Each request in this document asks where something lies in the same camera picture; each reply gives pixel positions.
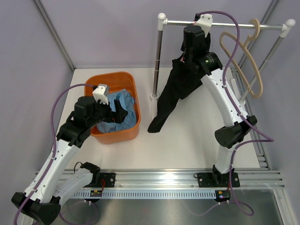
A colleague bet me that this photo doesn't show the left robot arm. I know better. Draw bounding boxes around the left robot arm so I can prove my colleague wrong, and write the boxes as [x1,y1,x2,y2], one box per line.
[11,96,128,225]

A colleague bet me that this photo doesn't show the black shorts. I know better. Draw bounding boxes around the black shorts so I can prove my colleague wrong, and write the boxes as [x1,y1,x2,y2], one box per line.
[147,32,211,134]

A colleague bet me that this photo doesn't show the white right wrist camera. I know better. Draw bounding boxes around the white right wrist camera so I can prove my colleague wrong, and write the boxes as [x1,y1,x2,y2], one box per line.
[194,14,213,37]

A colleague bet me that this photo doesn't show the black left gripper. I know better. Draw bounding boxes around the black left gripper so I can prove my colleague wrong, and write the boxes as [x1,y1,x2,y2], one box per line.
[87,97,128,128]

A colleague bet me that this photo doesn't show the aluminium frame post right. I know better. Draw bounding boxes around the aluminium frame post right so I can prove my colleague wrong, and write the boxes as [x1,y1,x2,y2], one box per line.
[239,0,281,67]

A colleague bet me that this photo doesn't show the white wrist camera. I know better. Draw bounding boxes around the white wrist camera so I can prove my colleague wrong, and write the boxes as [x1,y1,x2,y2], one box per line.
[194,14,213,37]
[92,84,109,105]

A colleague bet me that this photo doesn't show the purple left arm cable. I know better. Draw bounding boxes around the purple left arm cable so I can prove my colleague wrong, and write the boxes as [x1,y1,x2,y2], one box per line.
[13,83,101,225]

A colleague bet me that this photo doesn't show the aluminium frame post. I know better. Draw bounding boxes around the aluminium frame post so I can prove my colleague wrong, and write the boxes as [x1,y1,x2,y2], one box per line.
[239,0,281,67]
[32,0,76,72]

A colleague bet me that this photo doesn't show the light blue shorts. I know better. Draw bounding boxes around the light blue shorts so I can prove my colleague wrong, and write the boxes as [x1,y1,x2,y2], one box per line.
[96,90,137,134]

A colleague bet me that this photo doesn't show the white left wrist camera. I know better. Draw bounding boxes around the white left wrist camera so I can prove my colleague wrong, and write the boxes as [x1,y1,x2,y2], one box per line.
[92,84,109,105]

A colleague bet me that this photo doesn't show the aluminium frame post left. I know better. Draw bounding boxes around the aluminium frame post left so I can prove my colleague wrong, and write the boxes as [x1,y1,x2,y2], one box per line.
[32,0,76,72]

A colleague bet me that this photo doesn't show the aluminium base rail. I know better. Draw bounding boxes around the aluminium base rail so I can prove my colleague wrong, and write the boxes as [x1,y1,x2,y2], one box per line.
[35,169,285,190]

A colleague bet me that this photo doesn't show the metal clothes rack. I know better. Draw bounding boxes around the metal clothes rack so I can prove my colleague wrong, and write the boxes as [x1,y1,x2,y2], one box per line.
[149,13,296,124]

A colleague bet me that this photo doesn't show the orange plastic laundry basket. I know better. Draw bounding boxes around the orange plastic laundry basket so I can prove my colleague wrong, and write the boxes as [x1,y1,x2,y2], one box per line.
[86,72,141,144]

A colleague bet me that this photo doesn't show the pink plastic hanger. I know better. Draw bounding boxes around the pink plastic hanger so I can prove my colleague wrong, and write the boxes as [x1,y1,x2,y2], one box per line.
[180,22,196,63]

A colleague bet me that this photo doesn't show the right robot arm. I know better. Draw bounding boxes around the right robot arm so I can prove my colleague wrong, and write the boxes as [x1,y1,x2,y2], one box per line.
[182,25,257,188]

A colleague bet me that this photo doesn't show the beige wooden hanger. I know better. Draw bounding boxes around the beige wooden hanger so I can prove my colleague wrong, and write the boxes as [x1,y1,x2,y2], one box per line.
[219,18,263,99]

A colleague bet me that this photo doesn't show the white slotted cable duct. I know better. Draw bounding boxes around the white slotted cable duct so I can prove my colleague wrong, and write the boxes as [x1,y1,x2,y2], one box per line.
[71,190,216,199]

